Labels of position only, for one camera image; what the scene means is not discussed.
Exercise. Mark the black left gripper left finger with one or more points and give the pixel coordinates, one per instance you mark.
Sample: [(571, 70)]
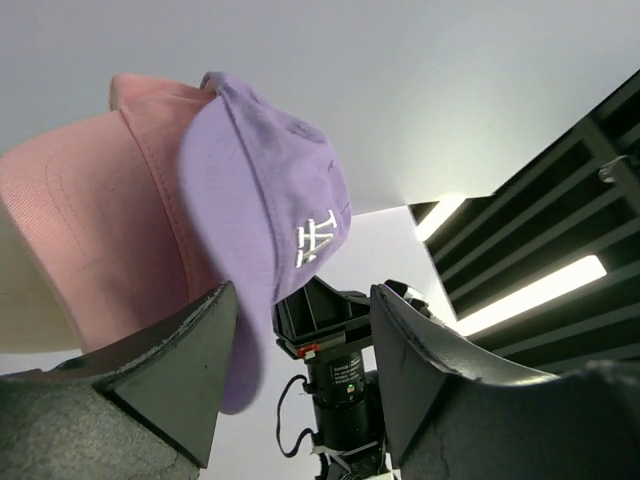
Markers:
[(144, 407)]

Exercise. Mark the pink baseball cap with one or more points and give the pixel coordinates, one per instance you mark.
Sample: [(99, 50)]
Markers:
[(97, 203)]

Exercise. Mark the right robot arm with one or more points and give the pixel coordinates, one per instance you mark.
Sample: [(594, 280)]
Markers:
[(350, 437)]

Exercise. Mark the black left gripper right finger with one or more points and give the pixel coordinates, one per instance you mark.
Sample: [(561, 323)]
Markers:
[(453, 410)]

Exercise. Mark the purple baseball cap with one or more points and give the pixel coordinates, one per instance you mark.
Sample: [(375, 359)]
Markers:
[(268, 199)]

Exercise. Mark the ceiling light fixtures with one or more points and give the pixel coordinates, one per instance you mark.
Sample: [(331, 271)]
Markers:
[(579, 198)]

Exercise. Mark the mannequin head stand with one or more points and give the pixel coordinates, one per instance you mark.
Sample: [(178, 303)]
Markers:
[(32, 319)]

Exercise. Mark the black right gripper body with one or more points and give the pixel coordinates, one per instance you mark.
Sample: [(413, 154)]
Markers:
[(318, 318)]

